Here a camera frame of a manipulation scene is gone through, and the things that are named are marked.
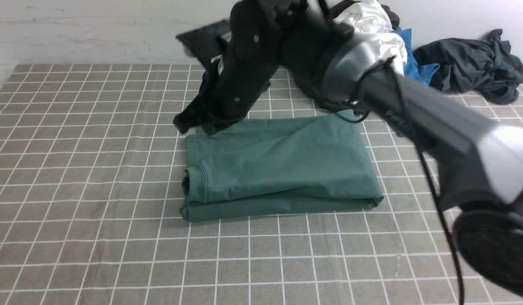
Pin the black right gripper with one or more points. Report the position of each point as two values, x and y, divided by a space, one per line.
240 55

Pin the green long-sleeve top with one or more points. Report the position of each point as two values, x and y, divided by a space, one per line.
262 167

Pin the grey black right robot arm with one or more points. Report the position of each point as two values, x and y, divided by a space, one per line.
473 165

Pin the white crumpled garment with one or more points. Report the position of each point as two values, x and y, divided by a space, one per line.
369 17

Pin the black garment under white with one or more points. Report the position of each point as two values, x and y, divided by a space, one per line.
307 88

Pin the blue garment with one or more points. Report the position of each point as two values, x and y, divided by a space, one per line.
412 69

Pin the grey checked tablecloth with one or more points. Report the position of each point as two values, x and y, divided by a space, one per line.
90 170

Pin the dark grey crumpled garment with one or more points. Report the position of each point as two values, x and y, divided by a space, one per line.
485 66

